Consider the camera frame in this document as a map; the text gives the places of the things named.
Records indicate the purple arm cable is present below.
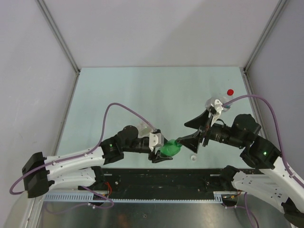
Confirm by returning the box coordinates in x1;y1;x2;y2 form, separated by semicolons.
9;102;159;195
222;94;304;186

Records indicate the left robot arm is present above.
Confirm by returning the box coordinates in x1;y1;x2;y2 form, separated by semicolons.
22;125;173;198

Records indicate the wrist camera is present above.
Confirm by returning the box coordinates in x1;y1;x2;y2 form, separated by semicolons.
149;133;164;152
205;97;224;126

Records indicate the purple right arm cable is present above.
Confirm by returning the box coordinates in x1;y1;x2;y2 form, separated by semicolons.
222;94;304;186

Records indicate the clear bottle with orange label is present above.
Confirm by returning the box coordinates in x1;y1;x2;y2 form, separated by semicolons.
137;121;155;138

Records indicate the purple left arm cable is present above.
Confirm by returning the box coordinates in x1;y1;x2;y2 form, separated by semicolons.
9;102;159;195

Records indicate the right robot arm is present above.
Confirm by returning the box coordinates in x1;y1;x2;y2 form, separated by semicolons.
177;111;304;228

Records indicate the white bottle cap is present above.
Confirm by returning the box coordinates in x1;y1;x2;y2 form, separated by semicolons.
190;155;197;161

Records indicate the grey slotted cable duct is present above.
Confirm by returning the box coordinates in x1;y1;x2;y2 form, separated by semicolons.
44;191;223;204

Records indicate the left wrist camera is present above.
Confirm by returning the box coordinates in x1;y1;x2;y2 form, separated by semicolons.
149;133;164;152

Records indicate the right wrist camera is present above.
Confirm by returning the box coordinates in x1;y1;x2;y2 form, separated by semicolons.
205;97;224;126

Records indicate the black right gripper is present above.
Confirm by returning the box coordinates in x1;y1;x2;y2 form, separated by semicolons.
176;108;246;152

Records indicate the red bottle cap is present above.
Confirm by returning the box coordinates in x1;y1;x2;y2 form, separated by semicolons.
227;89;234;96

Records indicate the green plastic bottle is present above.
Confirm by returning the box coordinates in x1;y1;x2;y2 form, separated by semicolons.
160;140;182;157

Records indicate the clear bottle with red label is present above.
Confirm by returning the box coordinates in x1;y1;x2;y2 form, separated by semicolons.
219;94;234;111

